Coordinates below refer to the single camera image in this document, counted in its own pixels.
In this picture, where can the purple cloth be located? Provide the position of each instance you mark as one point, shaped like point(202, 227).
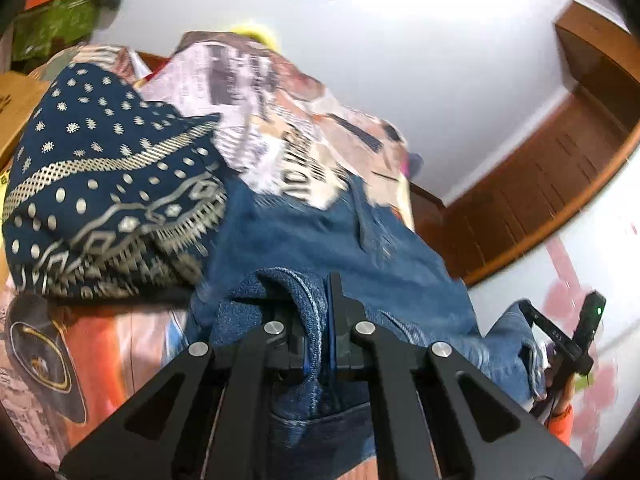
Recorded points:
point(412, 164)

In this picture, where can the navy patterned cloth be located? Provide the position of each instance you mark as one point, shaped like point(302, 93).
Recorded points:
point(100, 175)

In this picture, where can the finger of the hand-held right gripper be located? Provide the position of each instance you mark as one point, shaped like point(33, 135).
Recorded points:
point(527, 310)

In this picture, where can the white heart-sticker sliding door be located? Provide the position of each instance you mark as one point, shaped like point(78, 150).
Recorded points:
point(600, 240)

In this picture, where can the green patterned bag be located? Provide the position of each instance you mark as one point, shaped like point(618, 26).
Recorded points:
point(55, 27)

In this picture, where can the wooden wardrobe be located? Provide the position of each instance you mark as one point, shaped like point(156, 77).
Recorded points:
point(550, 160)

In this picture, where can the bamboo lap desk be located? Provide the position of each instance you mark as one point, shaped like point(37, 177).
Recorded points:
point(20, 105)

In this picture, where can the printed bed sheet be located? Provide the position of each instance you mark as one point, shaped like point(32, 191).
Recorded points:
point(280, 110)

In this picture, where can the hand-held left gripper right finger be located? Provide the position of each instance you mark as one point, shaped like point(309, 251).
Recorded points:
point(340, 310)

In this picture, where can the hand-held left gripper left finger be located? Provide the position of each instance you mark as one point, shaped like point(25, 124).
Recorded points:
point(250, 360)

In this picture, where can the blue denim jacket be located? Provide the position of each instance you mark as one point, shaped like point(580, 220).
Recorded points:
point(350, 250)

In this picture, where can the person's right hand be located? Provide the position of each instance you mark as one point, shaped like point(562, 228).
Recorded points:
point(562, 392)

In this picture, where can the yellow plush pillow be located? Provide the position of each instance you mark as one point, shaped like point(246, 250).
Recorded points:
point(255, 35)

